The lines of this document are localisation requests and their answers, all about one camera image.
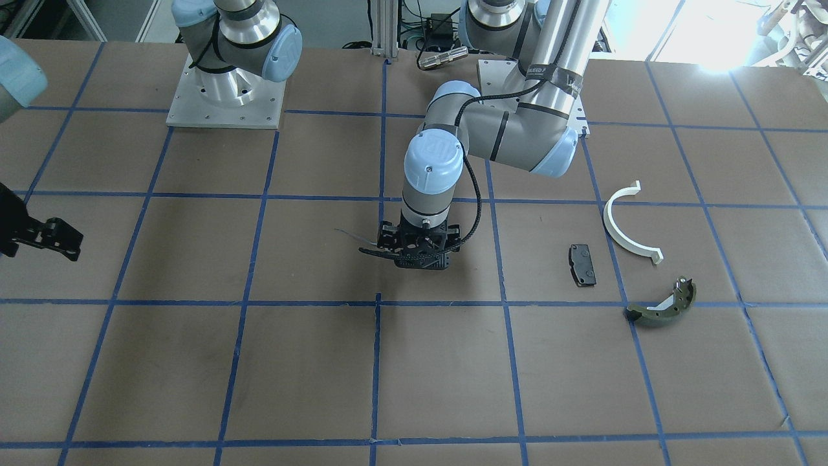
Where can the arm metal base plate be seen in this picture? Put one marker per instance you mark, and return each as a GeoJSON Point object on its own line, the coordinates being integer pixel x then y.
{"type": "Point", "coordinates": [236, 99]}
{"type": "Point", "coordinates": [503, 77]}

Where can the small black brake pad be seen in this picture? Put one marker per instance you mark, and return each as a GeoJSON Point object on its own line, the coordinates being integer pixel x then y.
{"type": "Point", "coordinates": [582, 269]}

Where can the aluminium frame post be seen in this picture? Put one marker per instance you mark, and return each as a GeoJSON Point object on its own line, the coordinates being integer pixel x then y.
{"type": "Point", "coordinates": [384, 21]}

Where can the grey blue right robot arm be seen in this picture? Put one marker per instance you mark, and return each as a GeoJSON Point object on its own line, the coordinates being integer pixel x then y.
{"type": "Point", "coordinates": [241, 54]}

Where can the dark green brake shoe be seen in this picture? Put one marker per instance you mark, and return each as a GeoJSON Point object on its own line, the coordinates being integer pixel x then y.
{"type": "Point", "coordinates": [668, 311]}

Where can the white curved plastic bracket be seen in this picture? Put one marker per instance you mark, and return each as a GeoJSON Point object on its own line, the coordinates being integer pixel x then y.
{"type": "Point", "coordinates": [618, 228]}

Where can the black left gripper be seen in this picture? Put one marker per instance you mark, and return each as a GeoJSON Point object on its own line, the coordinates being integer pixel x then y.
{"type": "Point", "coordinates": [389, 236]}

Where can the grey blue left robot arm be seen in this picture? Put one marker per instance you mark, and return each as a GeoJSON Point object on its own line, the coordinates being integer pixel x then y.
{"type": "Point", "coordinates": [526, 126]}

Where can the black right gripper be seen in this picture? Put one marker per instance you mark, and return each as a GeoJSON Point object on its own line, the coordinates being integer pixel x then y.
{"type": "Point", "coordinates": [14, 223]}

